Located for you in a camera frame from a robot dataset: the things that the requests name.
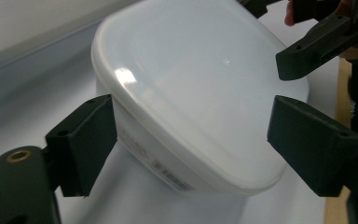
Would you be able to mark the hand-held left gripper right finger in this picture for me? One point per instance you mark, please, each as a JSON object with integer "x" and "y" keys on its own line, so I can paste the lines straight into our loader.
{"x": 317, "y": 146}

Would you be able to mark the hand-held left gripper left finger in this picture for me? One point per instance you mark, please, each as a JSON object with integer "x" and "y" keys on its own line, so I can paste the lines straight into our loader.
{"x": 80, "y": 146}

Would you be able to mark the white plastic container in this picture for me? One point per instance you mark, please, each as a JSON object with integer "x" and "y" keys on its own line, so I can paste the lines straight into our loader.
{"x": 183, "y": 93}

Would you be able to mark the wooden table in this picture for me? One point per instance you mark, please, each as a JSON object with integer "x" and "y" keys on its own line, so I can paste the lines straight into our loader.
{"x": 341, "y": 102}

